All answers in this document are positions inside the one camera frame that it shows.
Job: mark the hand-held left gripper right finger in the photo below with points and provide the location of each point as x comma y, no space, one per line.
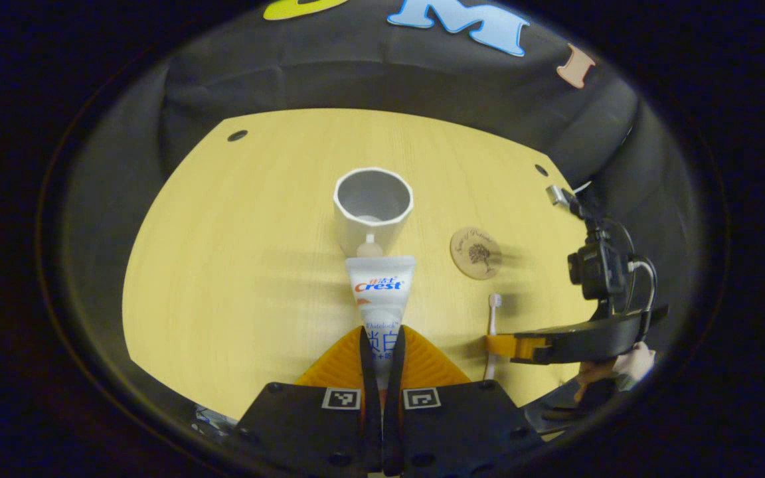
394,425

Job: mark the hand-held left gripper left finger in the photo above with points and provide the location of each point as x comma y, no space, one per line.
369,425

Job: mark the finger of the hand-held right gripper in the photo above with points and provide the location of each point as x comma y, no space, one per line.
542,348

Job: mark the white toothbrush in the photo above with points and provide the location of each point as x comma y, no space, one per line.
493,318

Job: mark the round wooden coaster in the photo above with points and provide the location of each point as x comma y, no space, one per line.
476,253

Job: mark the white toothpaste tube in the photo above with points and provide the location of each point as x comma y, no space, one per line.
380,292

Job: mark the white cup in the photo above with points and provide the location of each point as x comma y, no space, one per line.
372,229

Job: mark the black backdrop cloth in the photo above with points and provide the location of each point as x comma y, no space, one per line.
356,79

